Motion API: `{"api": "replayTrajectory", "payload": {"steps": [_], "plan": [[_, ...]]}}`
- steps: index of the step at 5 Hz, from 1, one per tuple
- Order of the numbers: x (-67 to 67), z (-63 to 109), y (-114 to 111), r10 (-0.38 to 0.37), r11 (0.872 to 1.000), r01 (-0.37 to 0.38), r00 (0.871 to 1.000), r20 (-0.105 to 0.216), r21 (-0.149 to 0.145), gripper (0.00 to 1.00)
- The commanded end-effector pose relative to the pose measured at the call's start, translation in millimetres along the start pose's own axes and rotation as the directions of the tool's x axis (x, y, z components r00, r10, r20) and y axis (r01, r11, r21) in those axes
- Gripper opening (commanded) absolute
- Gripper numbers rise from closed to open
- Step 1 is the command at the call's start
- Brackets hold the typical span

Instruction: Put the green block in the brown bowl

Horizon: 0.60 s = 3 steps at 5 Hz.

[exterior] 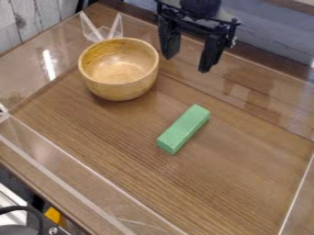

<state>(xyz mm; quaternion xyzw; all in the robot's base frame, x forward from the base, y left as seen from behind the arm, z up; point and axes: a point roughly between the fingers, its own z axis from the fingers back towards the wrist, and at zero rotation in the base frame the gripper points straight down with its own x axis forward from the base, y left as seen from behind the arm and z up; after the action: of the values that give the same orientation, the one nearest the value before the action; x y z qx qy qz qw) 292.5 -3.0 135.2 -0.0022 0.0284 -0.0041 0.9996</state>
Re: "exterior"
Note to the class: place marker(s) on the green rectangular block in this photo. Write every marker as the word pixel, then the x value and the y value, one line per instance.
pixel 175 136

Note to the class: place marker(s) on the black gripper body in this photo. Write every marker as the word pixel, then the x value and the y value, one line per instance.
pixel 203 15

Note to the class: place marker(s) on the clear acrylic tray wall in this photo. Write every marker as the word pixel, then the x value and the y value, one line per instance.
pixel 88 198

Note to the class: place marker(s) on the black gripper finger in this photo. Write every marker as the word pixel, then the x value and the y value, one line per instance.
pixel 212 49
pixel 168 37

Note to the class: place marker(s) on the brown wooden bowl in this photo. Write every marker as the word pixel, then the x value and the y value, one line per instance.
pixel 119 68

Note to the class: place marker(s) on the clear acrylic corner bracket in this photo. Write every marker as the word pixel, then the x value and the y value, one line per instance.
pixel 97 34

